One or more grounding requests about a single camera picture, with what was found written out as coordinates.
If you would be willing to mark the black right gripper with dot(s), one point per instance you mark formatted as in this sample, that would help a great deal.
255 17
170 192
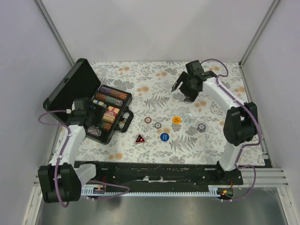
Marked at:
191 95

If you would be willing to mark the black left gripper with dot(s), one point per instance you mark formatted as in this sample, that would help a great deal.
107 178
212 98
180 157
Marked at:
99 112

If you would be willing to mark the blue card deck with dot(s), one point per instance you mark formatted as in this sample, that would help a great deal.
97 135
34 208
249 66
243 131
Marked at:
99 103

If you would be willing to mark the red Texas Holdem card deck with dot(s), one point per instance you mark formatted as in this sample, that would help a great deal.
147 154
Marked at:
111 114

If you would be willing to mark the red triangular dealer button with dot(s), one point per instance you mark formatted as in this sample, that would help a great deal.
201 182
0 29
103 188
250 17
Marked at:
140 139

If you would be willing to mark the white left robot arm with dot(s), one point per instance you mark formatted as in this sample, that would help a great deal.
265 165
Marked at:
59 180

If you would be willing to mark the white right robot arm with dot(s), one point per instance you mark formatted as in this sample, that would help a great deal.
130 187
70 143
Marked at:
241 123

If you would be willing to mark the black poker set case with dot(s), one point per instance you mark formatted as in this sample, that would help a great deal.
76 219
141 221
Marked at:
82 82

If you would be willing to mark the red purple chip row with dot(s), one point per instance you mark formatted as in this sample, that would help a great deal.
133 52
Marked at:
113 93

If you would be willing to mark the clear round acrylic disc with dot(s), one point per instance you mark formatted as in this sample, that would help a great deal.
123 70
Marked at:
188 118

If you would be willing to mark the yellow big blind button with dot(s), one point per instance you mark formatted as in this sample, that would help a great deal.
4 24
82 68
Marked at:
176 120

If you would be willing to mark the blue 10 chip stack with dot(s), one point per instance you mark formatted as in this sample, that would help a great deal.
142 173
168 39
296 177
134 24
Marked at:
201 127

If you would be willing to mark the blue 10 poker chip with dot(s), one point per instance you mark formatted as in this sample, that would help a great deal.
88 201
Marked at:
157 125

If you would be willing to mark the floral patterned table mat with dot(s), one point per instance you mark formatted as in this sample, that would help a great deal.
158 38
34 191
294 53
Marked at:
150 84

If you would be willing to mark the red 5 poker chip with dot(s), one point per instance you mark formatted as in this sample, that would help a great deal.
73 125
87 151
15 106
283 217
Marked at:
148 120

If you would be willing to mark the blue small blind button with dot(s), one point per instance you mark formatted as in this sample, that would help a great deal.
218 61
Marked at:
164 137

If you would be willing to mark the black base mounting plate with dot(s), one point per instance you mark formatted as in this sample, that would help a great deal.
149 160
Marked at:
151 178

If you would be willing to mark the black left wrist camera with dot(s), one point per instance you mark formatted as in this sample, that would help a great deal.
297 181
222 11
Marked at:
80 104

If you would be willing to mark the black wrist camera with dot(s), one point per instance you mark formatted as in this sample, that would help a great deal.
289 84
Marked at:
194 68
80 104

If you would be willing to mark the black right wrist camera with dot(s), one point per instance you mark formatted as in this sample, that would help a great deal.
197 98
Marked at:
194 68

